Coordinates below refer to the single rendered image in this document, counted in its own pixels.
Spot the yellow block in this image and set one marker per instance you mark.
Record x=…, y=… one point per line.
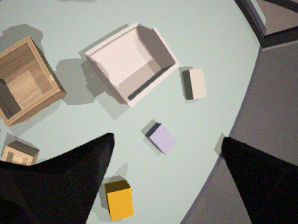
x=119, y=199

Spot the light brown open wooden box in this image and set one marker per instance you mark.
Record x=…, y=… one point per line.
x=22, y=81

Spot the cream rectangular block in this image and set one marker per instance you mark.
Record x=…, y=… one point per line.
x=194, y=84

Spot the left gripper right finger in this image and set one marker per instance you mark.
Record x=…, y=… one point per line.
x=267, y=185

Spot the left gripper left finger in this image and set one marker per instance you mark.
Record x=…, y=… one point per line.
x=60, y=190

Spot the white open box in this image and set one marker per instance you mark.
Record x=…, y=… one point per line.
x=137, y=58

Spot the small wooden box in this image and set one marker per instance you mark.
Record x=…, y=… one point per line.
x=28, y=154

